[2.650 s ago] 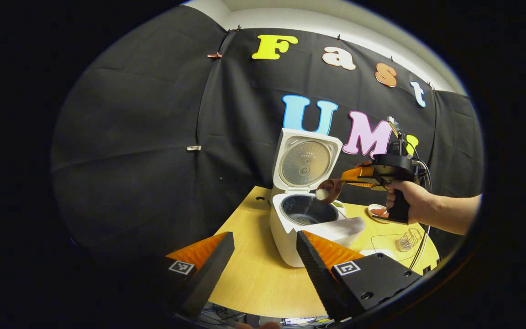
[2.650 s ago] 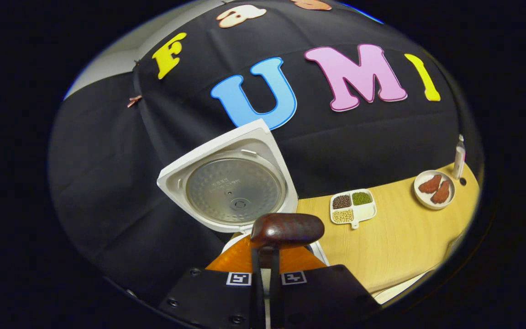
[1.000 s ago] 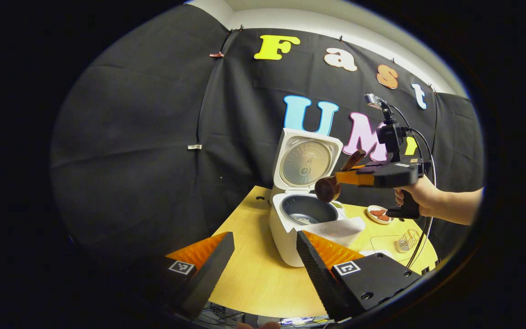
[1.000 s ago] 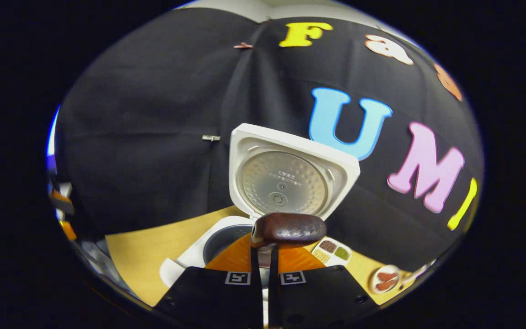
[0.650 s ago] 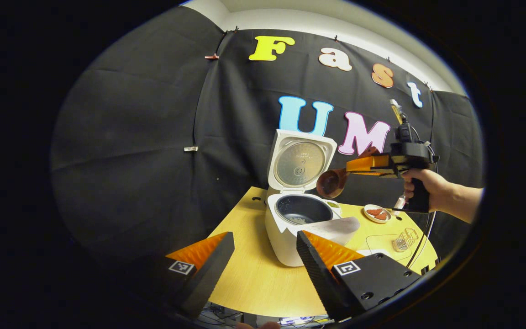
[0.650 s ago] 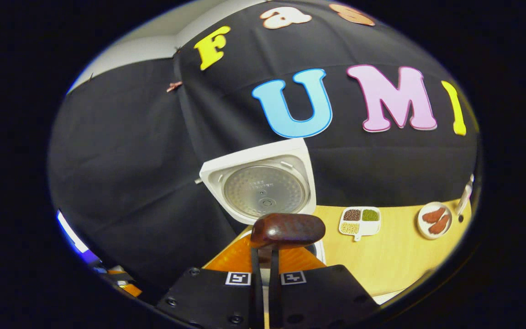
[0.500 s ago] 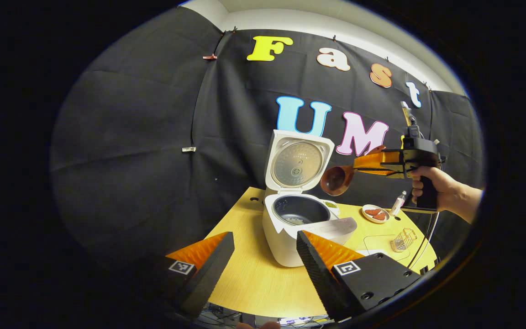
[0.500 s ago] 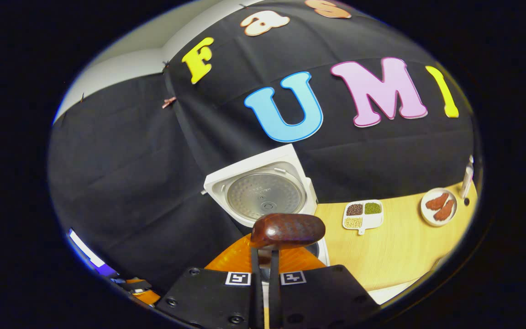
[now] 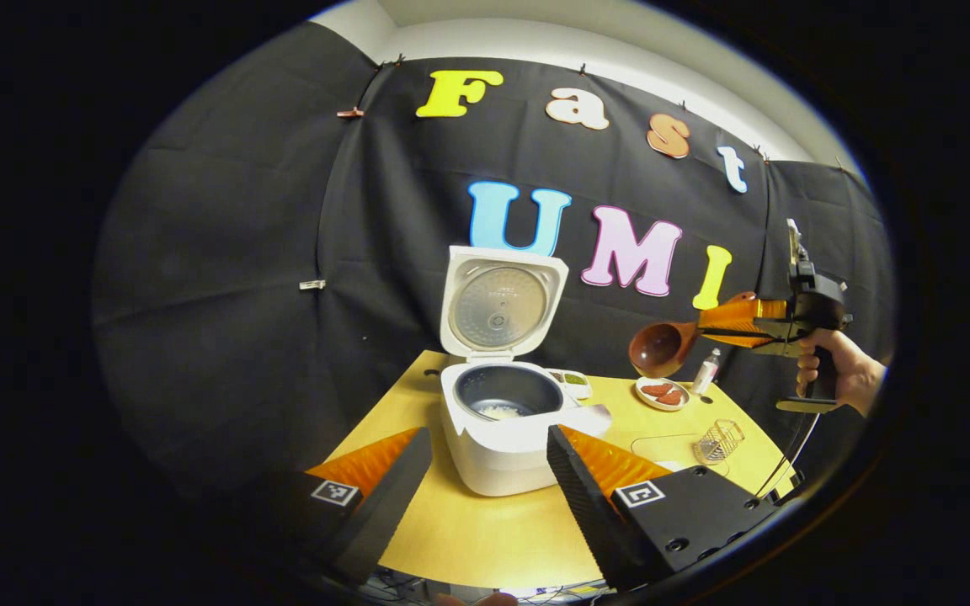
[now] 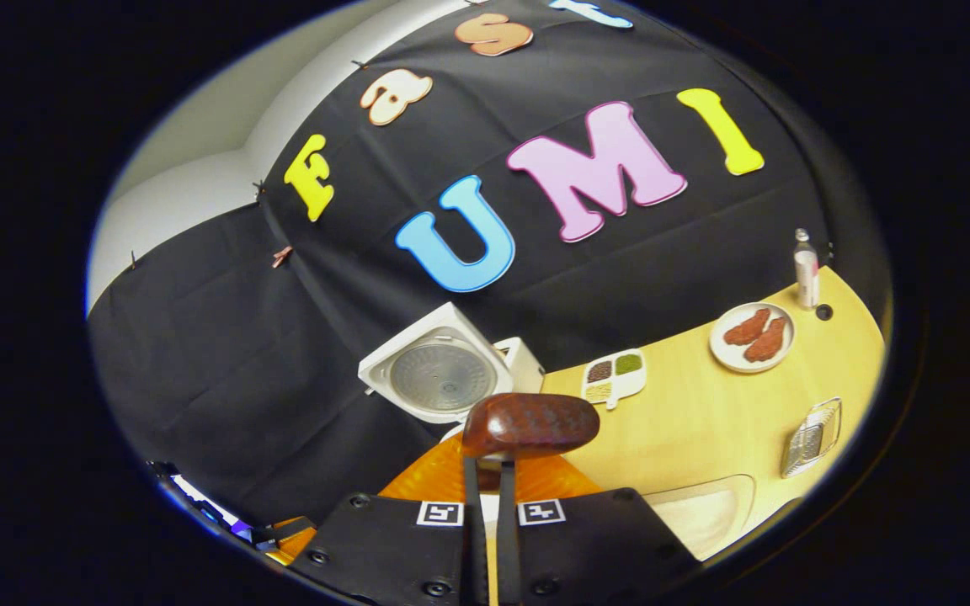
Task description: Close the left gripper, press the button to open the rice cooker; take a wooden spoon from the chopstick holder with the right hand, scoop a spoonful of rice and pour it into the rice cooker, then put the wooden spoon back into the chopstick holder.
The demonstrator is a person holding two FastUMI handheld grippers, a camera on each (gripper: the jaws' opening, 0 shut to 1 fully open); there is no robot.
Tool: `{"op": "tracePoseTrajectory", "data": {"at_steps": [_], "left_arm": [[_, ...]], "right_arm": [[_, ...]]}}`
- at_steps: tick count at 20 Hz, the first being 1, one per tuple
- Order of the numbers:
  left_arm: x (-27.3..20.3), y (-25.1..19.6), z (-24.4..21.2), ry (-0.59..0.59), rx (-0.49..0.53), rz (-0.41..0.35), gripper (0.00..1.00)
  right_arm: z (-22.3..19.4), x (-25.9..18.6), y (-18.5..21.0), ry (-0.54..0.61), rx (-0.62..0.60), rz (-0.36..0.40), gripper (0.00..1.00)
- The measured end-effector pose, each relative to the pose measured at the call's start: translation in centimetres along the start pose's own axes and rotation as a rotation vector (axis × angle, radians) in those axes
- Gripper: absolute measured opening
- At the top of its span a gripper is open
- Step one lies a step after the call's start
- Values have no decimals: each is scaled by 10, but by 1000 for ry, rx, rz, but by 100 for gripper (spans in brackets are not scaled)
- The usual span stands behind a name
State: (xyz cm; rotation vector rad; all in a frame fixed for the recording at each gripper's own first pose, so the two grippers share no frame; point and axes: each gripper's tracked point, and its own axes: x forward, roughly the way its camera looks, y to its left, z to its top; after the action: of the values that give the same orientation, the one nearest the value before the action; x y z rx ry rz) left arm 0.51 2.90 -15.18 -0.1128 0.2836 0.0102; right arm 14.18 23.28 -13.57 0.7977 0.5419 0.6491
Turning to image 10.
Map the metal wire chopstick holder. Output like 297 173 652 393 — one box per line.
781 397 843 479

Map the clear glass tray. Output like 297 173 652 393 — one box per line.
641 474 757 561

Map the white toaster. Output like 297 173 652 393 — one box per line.
493 337 546 395

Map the clear bottle pink label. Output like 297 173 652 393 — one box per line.
793 228 821 311

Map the white divided grain dish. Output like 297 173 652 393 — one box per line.
582 348 648 411

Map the black backdrop cloth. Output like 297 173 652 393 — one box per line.
88 0 890 527

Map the white round plate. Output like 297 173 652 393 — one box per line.
709 302 796 374

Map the white rice pile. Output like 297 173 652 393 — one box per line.
649 491 747 556

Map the white rice cooker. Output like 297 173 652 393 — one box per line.
358 302 515 443

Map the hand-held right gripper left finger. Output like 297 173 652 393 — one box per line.
287 433 488 606

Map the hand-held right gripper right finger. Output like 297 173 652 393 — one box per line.
495 454 701 606

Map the dark wooden spoon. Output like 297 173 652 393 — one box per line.
461 392 601 461

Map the red meat piece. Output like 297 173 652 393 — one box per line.
744 316 788 364
722 308 772 347

